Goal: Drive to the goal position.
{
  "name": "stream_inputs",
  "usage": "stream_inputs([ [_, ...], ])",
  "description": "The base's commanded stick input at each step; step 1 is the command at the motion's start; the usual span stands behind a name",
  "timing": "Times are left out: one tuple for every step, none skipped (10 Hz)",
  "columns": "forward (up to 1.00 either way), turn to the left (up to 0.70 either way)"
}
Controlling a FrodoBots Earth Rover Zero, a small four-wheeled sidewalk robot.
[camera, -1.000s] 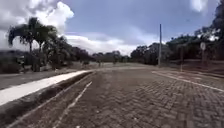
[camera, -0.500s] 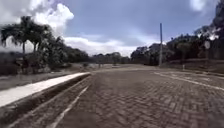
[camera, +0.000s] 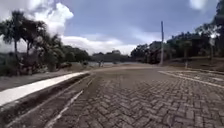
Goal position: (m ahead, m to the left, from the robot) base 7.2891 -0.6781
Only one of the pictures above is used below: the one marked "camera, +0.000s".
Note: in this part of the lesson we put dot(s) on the far row of trees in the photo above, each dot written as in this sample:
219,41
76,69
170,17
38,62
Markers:
110,56

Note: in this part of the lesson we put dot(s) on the grey brick paved road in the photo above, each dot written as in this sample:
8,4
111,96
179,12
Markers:
140,100

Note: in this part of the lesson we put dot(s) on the tall grey pole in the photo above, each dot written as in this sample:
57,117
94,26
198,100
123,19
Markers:
162,43

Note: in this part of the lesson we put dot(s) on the long white painted line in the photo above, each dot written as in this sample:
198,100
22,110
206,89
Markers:
186,78

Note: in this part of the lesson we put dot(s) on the row of roadside trees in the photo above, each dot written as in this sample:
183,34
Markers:
186,43

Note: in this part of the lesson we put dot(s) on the group of palm trees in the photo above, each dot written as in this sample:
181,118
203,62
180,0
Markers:
33,43

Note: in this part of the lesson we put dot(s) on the pale concrete kerb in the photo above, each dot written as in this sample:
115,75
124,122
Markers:
30,88

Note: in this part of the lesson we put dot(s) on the grey ground strip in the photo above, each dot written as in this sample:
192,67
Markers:
26,79

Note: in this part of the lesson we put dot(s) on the brown earth bank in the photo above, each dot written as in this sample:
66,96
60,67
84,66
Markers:
200,63

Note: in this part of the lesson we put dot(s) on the sign on post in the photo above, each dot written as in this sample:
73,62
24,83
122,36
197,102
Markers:
212,41

